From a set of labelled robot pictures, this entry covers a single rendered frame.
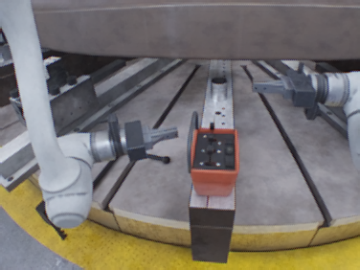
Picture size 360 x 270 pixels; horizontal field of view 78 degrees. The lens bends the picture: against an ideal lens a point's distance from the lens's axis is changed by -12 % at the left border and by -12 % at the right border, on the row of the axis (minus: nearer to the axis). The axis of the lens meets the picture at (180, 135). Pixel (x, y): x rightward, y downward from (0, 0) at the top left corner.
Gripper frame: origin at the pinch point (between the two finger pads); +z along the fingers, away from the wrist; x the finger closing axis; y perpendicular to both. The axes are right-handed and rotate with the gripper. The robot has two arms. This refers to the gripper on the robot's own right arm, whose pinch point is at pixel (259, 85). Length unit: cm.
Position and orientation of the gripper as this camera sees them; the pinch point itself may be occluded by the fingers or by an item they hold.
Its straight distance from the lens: 69.4
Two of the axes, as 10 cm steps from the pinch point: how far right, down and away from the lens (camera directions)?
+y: -0.7, -7.9, -6.1
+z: -9.9, -0.4, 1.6
